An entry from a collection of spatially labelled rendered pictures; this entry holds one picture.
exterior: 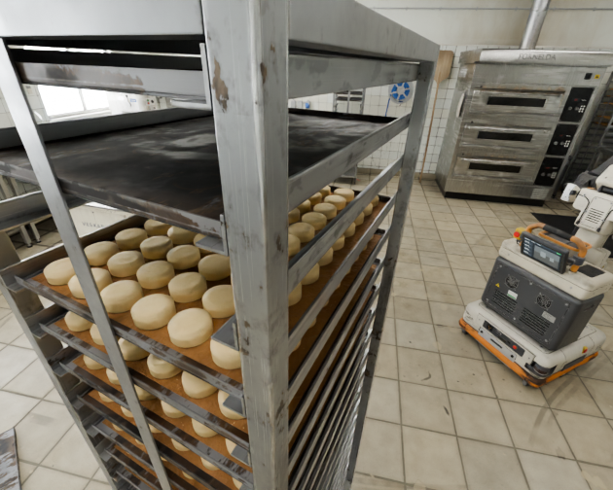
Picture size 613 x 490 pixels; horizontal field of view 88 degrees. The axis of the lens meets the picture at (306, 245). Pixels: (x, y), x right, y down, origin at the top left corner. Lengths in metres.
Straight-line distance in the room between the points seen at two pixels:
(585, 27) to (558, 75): 1.29
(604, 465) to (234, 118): 2.51
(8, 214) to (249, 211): 0.45
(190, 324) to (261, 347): 0.17
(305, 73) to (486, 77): 5.00
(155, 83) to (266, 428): 0.29
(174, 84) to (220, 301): 0.28
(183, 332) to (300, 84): 0.28
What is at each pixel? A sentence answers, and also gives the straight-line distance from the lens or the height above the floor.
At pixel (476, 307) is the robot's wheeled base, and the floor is 0.28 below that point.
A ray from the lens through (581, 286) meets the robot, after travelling 2.28.
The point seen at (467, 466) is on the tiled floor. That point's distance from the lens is 2.16.
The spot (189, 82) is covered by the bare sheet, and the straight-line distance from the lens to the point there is 0.21.
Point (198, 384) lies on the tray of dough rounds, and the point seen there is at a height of 1.42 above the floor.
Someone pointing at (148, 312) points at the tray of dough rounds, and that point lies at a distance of 0.44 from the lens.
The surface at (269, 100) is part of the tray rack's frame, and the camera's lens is 0.18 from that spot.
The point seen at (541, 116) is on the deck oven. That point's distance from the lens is 5.45.
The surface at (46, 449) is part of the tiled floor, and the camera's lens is 2.38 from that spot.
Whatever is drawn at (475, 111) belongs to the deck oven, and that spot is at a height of 1.29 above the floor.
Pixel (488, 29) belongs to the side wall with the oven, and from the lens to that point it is 6.27.
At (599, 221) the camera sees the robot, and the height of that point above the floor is 1.03.
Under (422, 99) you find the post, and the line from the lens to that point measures 0.76.
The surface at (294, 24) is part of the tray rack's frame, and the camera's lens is 0.20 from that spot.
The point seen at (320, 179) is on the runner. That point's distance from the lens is 0.33.
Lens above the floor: 1.78
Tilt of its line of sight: 30 degrees down
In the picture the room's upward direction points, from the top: 2 degrees clockwise
